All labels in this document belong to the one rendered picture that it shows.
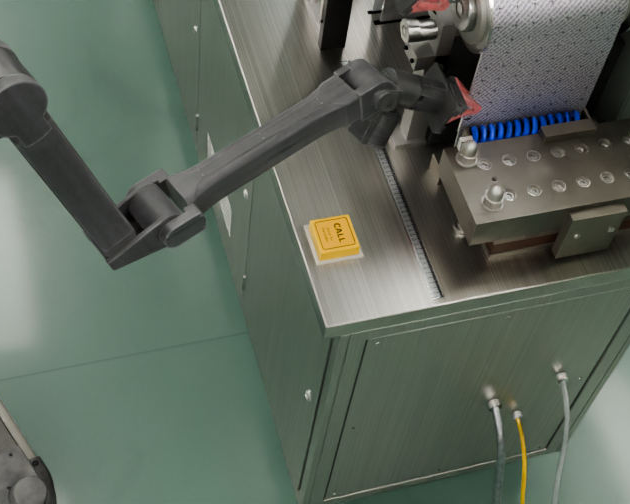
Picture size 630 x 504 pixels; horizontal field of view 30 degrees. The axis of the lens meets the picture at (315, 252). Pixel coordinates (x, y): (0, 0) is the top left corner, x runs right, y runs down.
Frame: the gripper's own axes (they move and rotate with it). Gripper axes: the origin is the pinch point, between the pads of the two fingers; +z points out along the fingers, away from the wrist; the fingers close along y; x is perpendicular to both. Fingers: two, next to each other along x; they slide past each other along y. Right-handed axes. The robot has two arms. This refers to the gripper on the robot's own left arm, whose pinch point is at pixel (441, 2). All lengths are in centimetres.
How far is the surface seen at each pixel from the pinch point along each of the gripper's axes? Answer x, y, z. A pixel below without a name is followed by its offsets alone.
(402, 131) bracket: -26.0, -2.6, 20.7
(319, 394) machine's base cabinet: -64, 30, 26
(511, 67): 0.5, 7.8, 13.7
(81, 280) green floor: -133, -43, 32
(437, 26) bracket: -4.3, -0.8, 4.3
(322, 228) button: -38.2, 16.6, 5.0
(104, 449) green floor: -134, 4, 33
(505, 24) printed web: 6.0, 8.0, 4.7
